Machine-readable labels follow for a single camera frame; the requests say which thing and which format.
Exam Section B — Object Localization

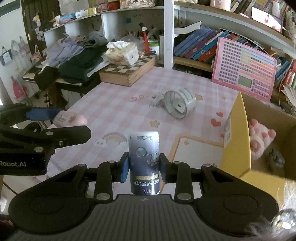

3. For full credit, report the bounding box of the purple cloth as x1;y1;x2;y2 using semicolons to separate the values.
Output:
47;37;84;67

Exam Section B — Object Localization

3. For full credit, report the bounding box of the row of books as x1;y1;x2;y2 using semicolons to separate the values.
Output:
173;24;296;88

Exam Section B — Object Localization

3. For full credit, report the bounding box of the stack of papers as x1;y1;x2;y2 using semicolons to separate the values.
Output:
279;79;296;116

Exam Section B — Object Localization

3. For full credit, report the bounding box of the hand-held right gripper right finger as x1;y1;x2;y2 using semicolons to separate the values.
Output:
159;153;264;202

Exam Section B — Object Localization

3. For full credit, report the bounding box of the pink plush toy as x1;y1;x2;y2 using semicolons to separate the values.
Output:
248;119;277;163

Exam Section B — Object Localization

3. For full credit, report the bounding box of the small screen device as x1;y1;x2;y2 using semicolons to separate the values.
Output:
251;6;283;33

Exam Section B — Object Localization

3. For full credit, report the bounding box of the dark cloth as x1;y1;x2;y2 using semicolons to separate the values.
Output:
35;45;109;91

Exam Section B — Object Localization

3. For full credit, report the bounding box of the white paperback book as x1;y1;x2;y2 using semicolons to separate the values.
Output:
174;21;201;34

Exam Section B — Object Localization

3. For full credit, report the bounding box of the dark spray can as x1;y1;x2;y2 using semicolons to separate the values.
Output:
128;130;160;195

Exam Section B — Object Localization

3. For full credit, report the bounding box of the red toy stick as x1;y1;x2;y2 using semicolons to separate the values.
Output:
142;27;151;56

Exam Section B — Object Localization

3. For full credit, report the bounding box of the white bookshelf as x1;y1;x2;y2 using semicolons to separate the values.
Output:
43;0;296;72

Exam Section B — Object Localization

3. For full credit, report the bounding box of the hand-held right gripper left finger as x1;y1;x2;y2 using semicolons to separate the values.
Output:
28;152;130;202

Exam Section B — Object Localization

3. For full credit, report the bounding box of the green and white tub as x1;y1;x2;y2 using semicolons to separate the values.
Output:
148;40;160;56

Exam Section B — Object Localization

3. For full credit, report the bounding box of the white charger plug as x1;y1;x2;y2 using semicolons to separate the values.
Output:
174;100;186;113

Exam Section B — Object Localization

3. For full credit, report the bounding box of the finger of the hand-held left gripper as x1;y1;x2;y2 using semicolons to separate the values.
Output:
0;104;62;126
0;126;92;149

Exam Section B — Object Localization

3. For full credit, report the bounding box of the tissue pack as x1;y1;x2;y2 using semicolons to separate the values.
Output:
105;40;139;66

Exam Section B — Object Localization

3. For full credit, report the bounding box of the clear tape roll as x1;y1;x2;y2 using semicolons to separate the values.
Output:
164;88;197;120

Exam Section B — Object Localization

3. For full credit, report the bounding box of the yellow cardboard box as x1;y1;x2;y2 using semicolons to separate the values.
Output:
221;92;296;214

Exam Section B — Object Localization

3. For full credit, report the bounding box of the pink learning board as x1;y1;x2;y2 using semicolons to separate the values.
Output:
211;37;277;102

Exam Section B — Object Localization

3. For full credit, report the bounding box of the dark blue tote bag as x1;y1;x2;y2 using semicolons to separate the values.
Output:
0;46;13;66

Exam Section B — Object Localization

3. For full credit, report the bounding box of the pink checkered tablecloth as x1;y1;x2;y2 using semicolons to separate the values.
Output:
47;67;245;183

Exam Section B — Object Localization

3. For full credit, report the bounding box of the pink jar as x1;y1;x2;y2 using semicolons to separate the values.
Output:
210;0;232;10

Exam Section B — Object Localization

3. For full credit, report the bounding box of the wooden chess box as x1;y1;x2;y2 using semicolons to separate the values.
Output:
99;55;156;87

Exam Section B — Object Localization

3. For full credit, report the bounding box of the pink oval case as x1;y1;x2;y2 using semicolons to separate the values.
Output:
53;111;88;127

